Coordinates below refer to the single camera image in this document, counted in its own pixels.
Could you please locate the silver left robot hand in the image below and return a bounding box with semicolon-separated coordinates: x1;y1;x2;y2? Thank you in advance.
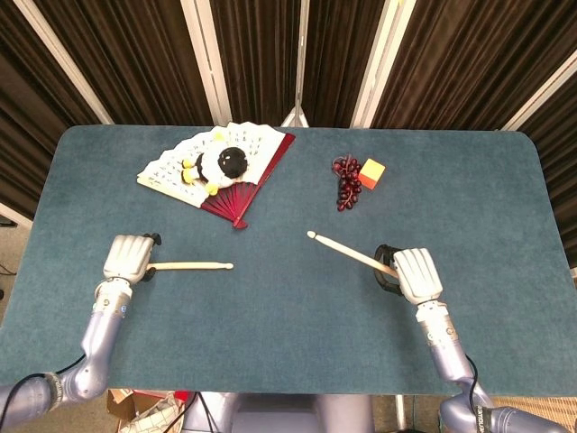
102;232;162;284

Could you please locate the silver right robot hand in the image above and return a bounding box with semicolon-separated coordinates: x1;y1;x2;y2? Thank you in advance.
374;244;444;304

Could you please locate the pale wooden drumstick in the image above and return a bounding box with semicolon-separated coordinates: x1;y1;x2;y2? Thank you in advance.
146;262;234;273
307;230;400;277

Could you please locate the orange yellow cube block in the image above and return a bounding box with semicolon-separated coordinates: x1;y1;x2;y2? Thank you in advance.
358;158;387;190

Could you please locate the dark red grape bunch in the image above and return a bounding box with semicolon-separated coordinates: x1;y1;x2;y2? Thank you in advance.
332;153;363;213

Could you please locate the red ribbed paper folding fan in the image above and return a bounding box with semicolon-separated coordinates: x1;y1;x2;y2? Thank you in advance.
136;121;298;229

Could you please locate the blue fabric table mat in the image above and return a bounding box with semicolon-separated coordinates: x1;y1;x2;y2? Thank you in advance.
0;124;577;398

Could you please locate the black white yellow plush toy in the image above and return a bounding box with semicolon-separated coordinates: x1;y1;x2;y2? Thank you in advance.
180;146;249;197

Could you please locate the brown cardboard box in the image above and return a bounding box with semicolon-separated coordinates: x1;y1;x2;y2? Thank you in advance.
106;390;136;420

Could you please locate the white checked fabric bag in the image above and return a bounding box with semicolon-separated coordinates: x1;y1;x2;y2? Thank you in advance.
119;392;190;433

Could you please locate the grey robot torso base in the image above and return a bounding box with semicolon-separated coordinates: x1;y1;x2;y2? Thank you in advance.
184;392;398;433

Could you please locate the brown pleated curtain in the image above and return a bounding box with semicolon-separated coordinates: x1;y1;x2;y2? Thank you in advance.
0;0;577;253

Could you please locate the thin white stand pole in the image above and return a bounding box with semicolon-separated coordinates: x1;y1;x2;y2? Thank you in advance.
279;0;312;129

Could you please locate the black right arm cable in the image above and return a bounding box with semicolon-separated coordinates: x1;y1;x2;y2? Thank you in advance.
463;354;480;420

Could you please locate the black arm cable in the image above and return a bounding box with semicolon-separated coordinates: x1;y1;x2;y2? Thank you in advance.
463;354;480;420
0;354;87;407

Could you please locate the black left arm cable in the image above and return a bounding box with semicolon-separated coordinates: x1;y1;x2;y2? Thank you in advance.
0;354;87;407

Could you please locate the white partition frame post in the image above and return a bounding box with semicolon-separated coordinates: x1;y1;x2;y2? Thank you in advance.
12;0;114;125
501;60;577;132
350;0;418;129
179;0;234;125

